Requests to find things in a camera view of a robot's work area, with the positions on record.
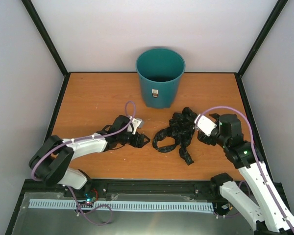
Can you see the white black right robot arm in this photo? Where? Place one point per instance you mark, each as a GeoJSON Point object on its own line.
{"type": "Point", "coordinates": [267, 214]}

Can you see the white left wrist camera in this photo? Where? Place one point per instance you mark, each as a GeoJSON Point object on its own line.
{"type": "Point", "coordinates": [136, 123]}

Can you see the light blue slotted cable duct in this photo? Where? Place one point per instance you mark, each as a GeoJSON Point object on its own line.
{"type": "Point", "coordinates": [123, 206]}

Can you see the small green-lit circuit board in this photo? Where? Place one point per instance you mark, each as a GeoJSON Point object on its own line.
{"type": "Point", "coordinates": [91, 197]}

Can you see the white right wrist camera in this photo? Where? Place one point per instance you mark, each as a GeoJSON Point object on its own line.
{"type": "Point", "coordinates": [204, 124]}

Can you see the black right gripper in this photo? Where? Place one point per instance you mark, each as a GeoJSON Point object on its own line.
{"type": "Point", "coordinates": [201, 136]}

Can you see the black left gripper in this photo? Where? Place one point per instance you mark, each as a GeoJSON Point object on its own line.
{"type": "Point", "coordinates": [138, 142]}

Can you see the black left rear frame post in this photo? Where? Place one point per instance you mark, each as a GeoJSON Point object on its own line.
{"type": "Point", "coordinates": [31, 10]}

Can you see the black frame post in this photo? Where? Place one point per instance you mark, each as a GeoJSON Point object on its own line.
{"type": "Point", "coordinates": [272, 18]}
{"type": "Point", "coordinates": [31, 10]}

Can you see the metal base plate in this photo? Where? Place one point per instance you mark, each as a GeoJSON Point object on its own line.
{"type": "Point", "coordinates": [58, 221]}

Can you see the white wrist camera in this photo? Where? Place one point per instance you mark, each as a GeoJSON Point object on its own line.
{"type": "Point", "coordinates": [136, 123]}
{"type": "Point", "coordinates": [204, 124]}

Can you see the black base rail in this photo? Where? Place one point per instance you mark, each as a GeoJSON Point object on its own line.
{"type": "Point", "coordinates": [105, 188]}

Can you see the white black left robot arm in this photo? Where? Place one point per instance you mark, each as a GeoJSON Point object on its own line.
{"type": "Point", "coordinates": [51, 162]}

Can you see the black plastic trash bag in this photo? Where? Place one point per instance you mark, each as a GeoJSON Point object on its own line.
{"type": "Point", "coordinates": [181, 128]}

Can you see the black right rear frame post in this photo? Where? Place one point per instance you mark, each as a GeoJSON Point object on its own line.
{"type": "Point", "coordinates": [272, 18]}

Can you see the teal plastic trash bin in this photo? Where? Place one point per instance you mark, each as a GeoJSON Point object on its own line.
{"type": "Point", "coordinates": [160, 71]}

